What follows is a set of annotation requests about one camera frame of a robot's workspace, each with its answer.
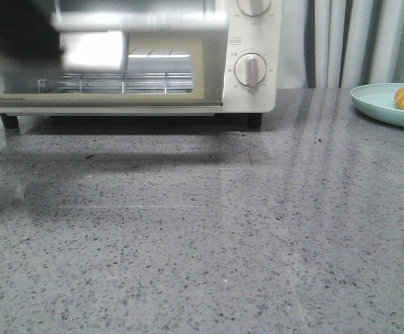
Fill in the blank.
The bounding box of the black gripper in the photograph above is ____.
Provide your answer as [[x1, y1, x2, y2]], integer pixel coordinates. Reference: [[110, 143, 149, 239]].
[[0, 1, 62, 59]]

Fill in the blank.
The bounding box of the glass oven door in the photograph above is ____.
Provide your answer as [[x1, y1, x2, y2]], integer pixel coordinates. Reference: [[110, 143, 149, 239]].
[[0, 1, 228, 107]]

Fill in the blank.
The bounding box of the white Toshiba toaster oven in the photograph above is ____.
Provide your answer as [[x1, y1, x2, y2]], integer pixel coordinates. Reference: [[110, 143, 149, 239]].
[[0, 1, 283, 129]]

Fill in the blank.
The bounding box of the upper white oven knob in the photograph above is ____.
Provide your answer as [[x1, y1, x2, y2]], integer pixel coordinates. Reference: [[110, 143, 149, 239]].
[[236, 0, 271, 17]]

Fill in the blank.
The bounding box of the white oven knob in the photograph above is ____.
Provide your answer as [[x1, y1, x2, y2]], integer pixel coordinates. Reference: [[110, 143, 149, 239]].
[[236, 0, 271, 17], [234, 53, 266, 88]]

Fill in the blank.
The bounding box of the lower white oven knob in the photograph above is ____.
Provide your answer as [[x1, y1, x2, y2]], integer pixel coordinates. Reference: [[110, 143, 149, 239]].
[[234, 53, 266, 88]]

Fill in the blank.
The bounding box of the pale grey curtain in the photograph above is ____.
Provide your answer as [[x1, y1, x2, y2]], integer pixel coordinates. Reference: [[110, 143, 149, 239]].
[[277, 1, 404, 88]]

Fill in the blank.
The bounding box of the light blue round plate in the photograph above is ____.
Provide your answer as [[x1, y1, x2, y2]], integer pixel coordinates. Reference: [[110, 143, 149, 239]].
[[350, 83, 404, 128]]

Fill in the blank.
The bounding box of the metal wire oven rack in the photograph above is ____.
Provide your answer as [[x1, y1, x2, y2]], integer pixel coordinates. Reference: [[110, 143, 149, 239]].
[[37, 72, 194, 94]]

